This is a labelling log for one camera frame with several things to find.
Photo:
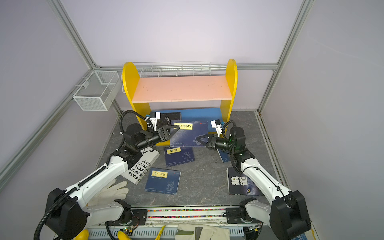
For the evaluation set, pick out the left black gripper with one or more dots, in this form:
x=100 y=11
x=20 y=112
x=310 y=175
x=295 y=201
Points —
x=163 y=134

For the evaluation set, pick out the yellow round object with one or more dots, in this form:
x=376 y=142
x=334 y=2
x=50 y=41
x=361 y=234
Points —
x=83 y=235

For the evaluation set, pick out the black book yellow title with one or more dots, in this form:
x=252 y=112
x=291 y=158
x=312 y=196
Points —
x=166 y=118

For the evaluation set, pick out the dark book white characters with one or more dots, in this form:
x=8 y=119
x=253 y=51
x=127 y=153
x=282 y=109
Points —
x=239 y=184

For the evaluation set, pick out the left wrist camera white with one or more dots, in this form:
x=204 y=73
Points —
x=152 y=122

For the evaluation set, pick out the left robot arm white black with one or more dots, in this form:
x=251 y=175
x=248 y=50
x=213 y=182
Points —
x=68 y=212

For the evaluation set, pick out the white work glove left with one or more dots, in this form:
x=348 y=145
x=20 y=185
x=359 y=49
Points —
x=109 y=193

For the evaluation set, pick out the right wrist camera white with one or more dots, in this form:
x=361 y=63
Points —
x=218 y=126

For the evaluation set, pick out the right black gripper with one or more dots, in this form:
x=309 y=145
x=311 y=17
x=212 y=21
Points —
x=213 y=143

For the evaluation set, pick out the yellow thin tool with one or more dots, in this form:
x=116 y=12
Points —
x=160 y=233

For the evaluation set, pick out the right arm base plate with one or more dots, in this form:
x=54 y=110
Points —
x=236 y=215

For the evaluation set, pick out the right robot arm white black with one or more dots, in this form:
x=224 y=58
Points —
x=286 y=212

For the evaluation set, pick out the white book black lettering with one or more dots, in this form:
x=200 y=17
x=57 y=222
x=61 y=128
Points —
x=139 y=170

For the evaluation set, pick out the white mesh box basket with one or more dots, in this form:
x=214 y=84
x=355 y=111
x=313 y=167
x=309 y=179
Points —
x=98 y=91

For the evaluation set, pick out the blue book dotted circle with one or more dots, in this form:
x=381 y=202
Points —
x=178 y=156

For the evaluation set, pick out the white grey glove front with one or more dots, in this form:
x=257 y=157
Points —
x=201 y=232

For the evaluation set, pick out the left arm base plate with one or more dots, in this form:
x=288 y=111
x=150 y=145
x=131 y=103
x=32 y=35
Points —
x=133 y=217

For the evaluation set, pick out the blue book wide yellow label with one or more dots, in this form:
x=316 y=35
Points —
x=188 y=132

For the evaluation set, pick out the white wire basket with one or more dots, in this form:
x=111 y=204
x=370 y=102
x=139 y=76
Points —
x=173 y=69

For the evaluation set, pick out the yellow shelf with coloured boards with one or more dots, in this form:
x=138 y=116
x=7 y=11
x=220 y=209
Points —
x=143 y=91

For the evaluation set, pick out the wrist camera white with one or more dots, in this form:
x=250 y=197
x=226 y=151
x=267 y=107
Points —
x=152 y=122
x=218 y=126

